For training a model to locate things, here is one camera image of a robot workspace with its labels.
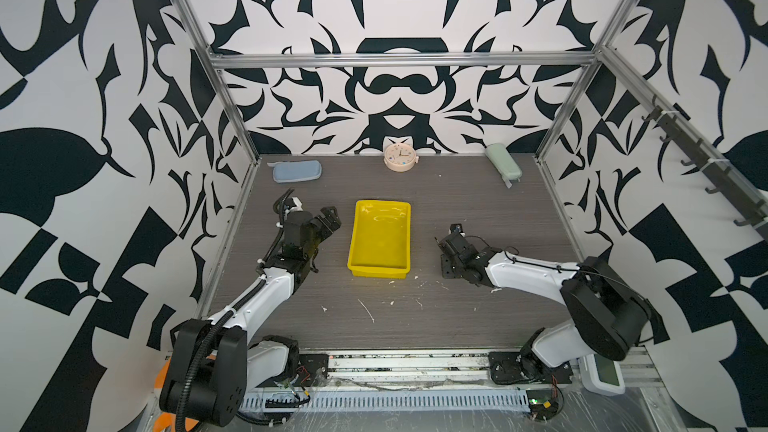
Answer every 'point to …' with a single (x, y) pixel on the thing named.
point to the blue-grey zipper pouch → (294, 171)
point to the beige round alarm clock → (400, 157)
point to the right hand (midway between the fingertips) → (451, 261)
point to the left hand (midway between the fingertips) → (326, 211)
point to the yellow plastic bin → (379, 243)
